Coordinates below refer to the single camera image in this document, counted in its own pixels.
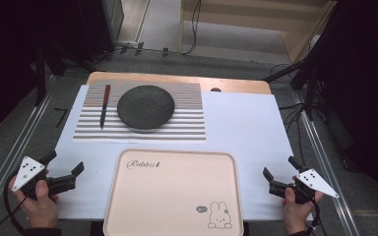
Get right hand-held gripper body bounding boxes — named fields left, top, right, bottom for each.
left=268, top=168, right=341, bottom=206

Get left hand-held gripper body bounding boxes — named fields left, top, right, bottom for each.
left=11, top=155, right=77, bottom=201

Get person's right hand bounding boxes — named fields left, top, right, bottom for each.
left=281, top=176, right=325, bottom=236

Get person's left hand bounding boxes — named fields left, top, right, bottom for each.
left=7, top=169, right=60, bottom=229

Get white table cover sheet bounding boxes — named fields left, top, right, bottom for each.
left=46, top=84, right=314, bottom=221

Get red and black pen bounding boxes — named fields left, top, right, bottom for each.
left=99, top=84, right=112, bottom=130

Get black metal stand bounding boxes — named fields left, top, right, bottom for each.
left=32, top=40, right=96, bottom=106
left=263, top=48, right=324, bottom=122

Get striped placemat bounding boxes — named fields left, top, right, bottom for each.
left=72, top=80, right=208, bottom=145

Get dark round textured plate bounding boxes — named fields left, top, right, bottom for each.
left=116, top=85, right=176, bottom=130

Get pink tray with rabbit print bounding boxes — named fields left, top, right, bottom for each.
left=102, top=147, right=245, bottom=236

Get wooden table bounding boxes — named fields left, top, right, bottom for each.
left=86, top=71, right=273, bottom=95

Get light wooden shelf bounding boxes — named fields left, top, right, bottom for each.
left=179, top=0, right=339, bottom=64

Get dark cabinet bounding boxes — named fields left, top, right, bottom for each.
left=77, top=0, right=125, bottom=61

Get aluminium floor rail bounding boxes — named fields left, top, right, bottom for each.
left=0, top=92, right=53, bottom=225
left=291, top=90, right=362, bottom=236

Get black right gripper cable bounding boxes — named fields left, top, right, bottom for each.
left=308, top=196, right=323, bottom=236

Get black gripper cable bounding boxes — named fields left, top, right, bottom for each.
left=308, top=196, right=323, bottom=236
left=0, top=178, right=28, bottom=236

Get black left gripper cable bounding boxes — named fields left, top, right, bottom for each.
left=0, top=178, right=28, bottom=236

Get black floor cables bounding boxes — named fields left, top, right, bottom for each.
left=269, top=62, right=311, bottom=165

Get black hanging cable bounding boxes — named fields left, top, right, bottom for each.
left=180, top=0, right=203, bottom=56

